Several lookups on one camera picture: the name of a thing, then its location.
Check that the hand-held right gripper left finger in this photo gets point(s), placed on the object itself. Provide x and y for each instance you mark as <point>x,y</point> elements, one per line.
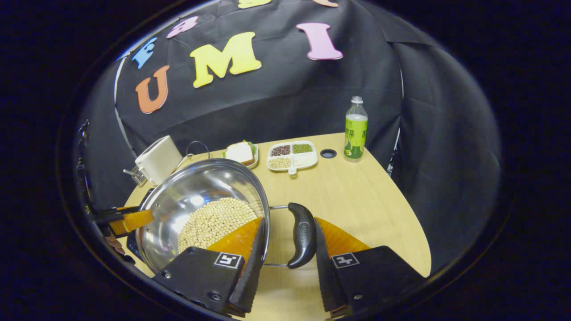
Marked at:
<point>254,267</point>

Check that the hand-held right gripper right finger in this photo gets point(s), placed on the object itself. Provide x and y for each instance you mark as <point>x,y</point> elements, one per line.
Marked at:
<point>325,272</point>

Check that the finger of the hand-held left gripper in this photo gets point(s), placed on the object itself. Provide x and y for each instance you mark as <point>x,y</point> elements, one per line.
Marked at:
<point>131,220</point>

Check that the black induction cooktop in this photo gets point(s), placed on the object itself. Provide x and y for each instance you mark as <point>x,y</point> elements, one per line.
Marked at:
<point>133,249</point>

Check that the pile of soybeans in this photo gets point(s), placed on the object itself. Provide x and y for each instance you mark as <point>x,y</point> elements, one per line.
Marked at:
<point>214,223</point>

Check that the white toaster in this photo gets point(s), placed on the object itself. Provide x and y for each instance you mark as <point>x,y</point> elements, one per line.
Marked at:
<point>158,162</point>

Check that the white divided bean tray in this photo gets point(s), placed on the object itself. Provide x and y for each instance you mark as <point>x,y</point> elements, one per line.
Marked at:
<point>305,160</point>

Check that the sandwich on plate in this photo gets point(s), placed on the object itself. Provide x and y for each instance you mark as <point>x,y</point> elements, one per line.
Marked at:
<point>239,153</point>

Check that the black table grommet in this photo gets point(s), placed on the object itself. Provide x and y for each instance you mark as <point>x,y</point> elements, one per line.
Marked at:
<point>328,154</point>

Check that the green drink bottle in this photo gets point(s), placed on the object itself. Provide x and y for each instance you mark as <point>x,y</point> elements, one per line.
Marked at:
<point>355,133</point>

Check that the black backdrop cloth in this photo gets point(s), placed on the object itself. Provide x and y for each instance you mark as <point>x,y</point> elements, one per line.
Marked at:
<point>290,98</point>

